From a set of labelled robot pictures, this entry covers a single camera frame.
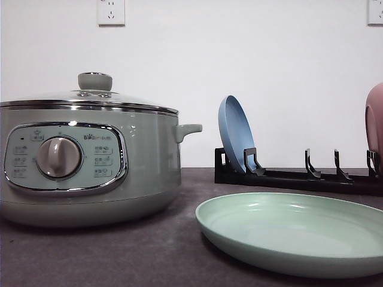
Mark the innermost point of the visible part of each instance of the glass pot lid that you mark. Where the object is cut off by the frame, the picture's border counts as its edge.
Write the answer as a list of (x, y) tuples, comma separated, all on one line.
[(94, 91)]

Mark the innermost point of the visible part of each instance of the green plate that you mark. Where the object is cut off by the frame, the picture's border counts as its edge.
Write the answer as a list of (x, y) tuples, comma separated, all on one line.
[(297, 234)]

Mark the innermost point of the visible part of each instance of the blue plate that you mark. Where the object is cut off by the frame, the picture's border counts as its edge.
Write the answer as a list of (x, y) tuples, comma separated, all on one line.
[(236, 132)]

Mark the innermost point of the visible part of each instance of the green electric steamer pot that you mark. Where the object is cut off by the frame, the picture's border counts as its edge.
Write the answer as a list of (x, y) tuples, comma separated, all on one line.
[(88, 166)]

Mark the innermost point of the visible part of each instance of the black dish rack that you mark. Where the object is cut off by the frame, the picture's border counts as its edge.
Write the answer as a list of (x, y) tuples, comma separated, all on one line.
[(310, 178)]

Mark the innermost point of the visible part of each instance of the grey table cloth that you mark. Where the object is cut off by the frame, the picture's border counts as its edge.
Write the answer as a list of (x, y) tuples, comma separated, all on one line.
[(172, 251)]

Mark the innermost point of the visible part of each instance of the pink bowl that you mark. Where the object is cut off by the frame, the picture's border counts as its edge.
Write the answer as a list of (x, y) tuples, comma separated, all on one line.
[(374, 120)]

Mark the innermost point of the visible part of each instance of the white wall socket left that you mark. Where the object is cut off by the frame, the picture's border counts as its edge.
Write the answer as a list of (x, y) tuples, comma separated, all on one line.
[(111, 13)]

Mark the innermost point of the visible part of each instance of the white wall socket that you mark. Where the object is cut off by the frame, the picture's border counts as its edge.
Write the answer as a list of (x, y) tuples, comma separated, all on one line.
[(375, 13), (111, 13)]

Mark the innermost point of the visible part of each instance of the white wall socket right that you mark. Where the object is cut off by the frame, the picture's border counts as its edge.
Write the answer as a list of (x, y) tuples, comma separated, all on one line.
[(375, 13)]

